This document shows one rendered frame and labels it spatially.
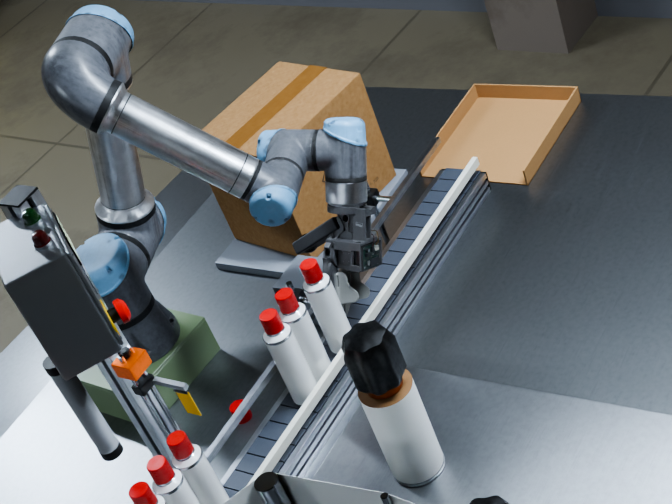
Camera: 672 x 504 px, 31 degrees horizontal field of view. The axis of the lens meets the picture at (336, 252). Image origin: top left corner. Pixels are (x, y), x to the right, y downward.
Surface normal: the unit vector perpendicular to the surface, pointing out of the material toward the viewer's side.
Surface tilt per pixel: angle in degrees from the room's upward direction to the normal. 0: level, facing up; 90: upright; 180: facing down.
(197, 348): 90
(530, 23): 90
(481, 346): 0
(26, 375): 0
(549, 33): 90
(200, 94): 0
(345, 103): 90
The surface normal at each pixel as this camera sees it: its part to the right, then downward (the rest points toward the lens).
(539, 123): -0.31, -0.75
